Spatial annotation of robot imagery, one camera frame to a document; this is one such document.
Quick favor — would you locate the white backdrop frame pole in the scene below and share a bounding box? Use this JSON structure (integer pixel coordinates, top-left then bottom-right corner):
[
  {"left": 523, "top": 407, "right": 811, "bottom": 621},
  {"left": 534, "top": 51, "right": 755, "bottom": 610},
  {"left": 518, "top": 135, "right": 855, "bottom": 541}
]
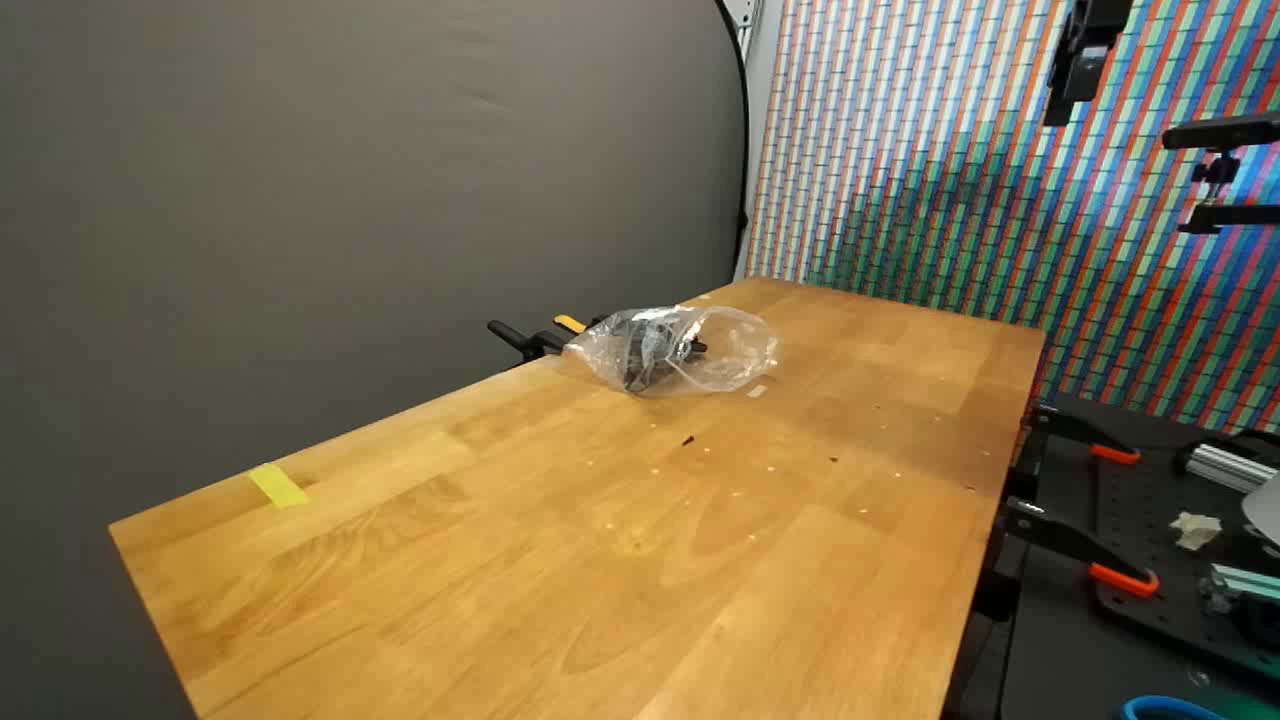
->
[{"left": 736, "top": 0, "right": 793, "bottom": 274}]

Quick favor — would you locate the yellow tape strip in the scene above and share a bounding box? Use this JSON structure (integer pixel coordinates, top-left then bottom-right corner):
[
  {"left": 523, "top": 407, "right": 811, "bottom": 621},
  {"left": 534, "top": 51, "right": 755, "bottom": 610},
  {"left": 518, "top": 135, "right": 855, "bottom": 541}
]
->
[{"left": 244, "top": 463, "right": 316, "bottom": 513}]

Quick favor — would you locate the black pegboard bench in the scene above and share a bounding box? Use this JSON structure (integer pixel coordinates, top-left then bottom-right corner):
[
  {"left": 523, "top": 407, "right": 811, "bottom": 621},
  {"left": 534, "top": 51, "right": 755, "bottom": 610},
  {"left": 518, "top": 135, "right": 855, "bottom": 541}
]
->
[{"left": 948, "top": 393, "right": 1280, "bottom": 720}]

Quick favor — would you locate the blue ring tool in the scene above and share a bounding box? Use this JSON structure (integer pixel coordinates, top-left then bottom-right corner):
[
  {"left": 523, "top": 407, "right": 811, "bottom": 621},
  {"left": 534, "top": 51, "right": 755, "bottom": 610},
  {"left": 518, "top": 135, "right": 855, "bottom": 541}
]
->
[{"left": 1117, "top": 692, "right": 1229, "bottom": 720}]

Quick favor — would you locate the silver metal bar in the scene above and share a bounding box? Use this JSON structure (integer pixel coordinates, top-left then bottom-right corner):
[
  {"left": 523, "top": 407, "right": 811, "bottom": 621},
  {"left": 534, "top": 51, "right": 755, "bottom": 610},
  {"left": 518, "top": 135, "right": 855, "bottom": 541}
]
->
[{"left": 1179, "top": 441, "right": 1280, "bottom": 491}]

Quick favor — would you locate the crumpled white paper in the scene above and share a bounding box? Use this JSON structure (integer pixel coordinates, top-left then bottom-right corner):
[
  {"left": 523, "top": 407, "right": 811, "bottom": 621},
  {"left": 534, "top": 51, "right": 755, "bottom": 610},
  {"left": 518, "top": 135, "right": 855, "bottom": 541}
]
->
[{"left": 1166, "top": 509, "right": 1229, "bottom": 555}]

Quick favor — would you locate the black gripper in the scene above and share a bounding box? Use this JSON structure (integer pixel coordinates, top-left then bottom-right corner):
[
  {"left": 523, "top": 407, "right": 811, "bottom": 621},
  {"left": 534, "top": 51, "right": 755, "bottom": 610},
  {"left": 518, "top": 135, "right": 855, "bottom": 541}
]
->
[{"left": 1042, "top": 0, "right": 1136, "bottom": 131}]

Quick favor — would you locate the black table clamp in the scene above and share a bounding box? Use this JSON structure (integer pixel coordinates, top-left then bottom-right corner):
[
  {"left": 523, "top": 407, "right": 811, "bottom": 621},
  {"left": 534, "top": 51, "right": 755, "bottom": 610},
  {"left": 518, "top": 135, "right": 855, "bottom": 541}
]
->
[{"left": 482, "top": 316, "right": 570, "bottom": 364}]

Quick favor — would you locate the white round object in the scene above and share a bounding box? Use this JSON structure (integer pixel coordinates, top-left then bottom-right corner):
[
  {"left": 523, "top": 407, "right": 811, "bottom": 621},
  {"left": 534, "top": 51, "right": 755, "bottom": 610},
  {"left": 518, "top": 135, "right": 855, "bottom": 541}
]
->
[{"left": 1236, "top": 475, "right": 1280, "bottom": 552}]

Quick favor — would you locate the black cable bundle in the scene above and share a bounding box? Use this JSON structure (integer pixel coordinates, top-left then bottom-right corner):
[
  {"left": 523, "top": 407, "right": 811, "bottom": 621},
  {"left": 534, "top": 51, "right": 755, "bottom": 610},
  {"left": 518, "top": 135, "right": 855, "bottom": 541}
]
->
[{"left": 605, "top": 306, "right": 713, "bottom": 394}]

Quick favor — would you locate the teal aluminium bar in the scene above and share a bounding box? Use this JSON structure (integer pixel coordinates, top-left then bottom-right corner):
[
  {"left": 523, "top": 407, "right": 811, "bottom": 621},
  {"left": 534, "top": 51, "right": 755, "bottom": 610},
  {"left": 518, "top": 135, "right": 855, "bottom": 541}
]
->
[{"left": 1199, "top": 560, "right": 1280, "bottom": 610}]

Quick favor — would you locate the black camera stand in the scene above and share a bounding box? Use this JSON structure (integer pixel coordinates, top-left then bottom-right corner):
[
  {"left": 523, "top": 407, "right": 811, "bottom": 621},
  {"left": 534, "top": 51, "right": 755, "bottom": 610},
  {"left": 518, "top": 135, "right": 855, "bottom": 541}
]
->
[{"left": 1156, "top": 111, "right": 1280, "bottom": 240}]

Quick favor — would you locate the clear plastic bag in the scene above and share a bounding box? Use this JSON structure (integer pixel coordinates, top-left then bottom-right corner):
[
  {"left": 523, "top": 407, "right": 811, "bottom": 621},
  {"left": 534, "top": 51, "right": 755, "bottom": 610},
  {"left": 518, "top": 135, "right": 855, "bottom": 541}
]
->
[{"left": 564, "top": 300, "right": 782, "bottom": 399}]

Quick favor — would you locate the black clamp orange handle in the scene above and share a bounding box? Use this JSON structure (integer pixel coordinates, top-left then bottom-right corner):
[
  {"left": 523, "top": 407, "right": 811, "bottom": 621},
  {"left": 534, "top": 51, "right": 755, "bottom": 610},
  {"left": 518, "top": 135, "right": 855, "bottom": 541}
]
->
[
  {"left": 1021, "top": 399, "right": 1149, "bottom": 473},
  {"left": 1000, "top": 496, "right": 1165, "bottom": 604}
]

